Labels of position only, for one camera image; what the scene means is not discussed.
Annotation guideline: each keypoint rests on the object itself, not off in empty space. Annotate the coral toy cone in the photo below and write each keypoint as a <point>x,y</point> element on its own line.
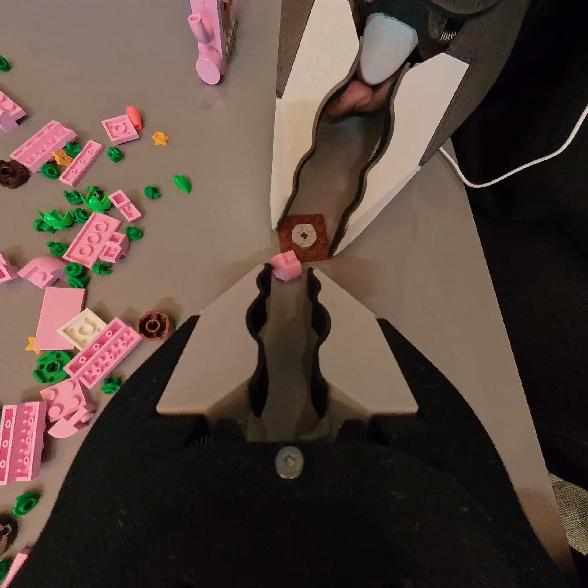
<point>134,117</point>

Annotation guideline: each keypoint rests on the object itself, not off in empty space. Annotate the person's right hand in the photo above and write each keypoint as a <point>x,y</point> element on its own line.
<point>363,99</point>

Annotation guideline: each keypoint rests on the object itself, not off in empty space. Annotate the yellow toy star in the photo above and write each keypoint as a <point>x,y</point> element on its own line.
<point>32,345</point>
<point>62,157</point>
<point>160,138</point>

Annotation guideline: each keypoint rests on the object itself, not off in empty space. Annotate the brown square toy plate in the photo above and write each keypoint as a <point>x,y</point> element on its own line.
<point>319,251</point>

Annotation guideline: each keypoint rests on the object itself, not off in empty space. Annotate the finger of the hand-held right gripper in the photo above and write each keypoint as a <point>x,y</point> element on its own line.
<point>312,69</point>
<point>422,101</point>

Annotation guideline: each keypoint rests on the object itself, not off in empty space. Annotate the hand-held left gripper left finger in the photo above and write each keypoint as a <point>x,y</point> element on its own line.
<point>211,367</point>

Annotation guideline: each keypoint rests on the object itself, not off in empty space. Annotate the small pink toy brick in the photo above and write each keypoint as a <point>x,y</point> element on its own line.
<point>285,266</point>

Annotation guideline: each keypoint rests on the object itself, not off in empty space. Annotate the pink and brown brick assembly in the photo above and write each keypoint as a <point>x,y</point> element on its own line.
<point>209,46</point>

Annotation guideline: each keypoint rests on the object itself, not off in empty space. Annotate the cream square toy plate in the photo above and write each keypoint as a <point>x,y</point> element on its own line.
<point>82,330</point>

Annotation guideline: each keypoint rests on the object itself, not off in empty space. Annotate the reddish brown round toy brick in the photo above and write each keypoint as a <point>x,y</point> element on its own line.
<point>155,326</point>

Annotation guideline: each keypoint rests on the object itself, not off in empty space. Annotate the pile of green toy pieces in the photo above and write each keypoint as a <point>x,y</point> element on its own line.
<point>183,183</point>

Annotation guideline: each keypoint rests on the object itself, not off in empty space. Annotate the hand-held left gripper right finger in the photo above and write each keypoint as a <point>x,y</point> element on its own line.
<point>367,367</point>

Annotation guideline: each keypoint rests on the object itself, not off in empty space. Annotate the grey round toy plate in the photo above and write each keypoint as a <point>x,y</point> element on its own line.
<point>304,233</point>

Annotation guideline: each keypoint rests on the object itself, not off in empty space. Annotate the dark brown round toy plate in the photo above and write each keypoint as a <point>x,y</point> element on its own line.
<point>11,173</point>
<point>7,533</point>

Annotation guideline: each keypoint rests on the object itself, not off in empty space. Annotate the pile of pink toy bricks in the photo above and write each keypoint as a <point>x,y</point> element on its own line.
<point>92,236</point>

